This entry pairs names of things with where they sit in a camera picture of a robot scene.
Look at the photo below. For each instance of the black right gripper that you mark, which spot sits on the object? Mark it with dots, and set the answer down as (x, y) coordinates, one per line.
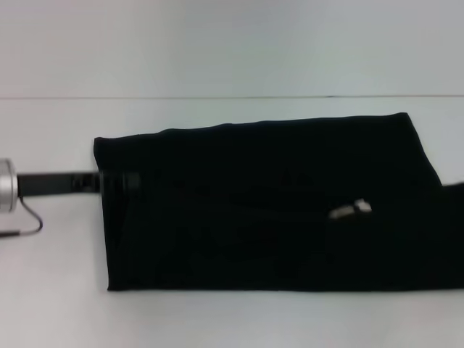
(455, 185)

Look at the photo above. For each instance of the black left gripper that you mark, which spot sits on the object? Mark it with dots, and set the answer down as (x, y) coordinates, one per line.
(47, 185)

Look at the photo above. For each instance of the black t-shirt with beige print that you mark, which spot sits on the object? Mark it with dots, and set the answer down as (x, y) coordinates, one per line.
(272, 199)

